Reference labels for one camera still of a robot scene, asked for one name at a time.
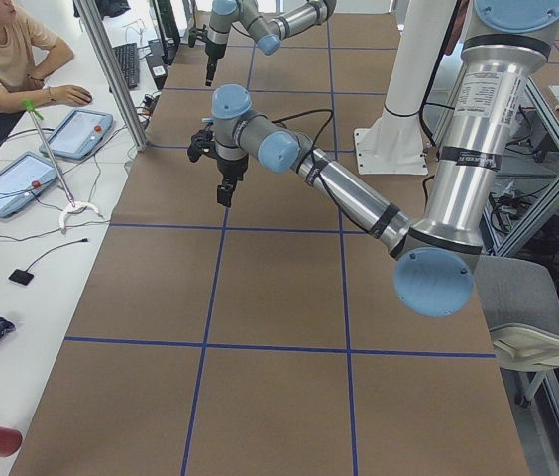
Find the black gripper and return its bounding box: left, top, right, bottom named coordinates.
left=205, top=42, right=225, bottom=87
left=216, top=156, right=249, bottom=207

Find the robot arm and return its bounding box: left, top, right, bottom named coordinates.
left=210, top=1, right=559, bottom=317
left=205, top=0, right=337, bottom=86

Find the black keyboard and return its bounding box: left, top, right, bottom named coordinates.
left=112, top=43, right=140, bottom=89

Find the upper teach pendant tablet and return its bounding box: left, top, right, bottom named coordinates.
left=47, top=108, right=113, bottom=162

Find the teach pendant tablet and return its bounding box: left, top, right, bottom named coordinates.
left=47, top=108, right=113, bottom=162
left=0, top=152, right=57, bottom=218

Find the lower teach pendant tablet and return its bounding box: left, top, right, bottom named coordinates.
left=0, top=152, right=57, bottom=218

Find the seated person beige shirt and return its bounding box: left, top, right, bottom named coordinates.
left=0, top=1, right=92, bottom=145

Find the small black square pad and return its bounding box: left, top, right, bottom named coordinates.
left=8, top=269, right=34, bottom=286

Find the grey office chair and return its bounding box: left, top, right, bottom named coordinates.
left=475, top=255, right=559, bottom=407

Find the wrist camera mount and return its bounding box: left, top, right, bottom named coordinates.
left=187, top=25, right=207, bottom=48
left=187, top=127, right=217, bottom=163

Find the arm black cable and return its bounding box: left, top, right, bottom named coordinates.
left=269, top=108, right=335, bottom=165

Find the aluminium frame post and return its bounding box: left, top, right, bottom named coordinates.
left=74, top=0, right=148, bottom=152

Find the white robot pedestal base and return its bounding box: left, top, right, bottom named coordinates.
left=354, top=0, right=460, bottom=176

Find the grabber stick green handle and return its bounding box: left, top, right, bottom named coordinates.
left=23, top=99, right=103, bottom=234

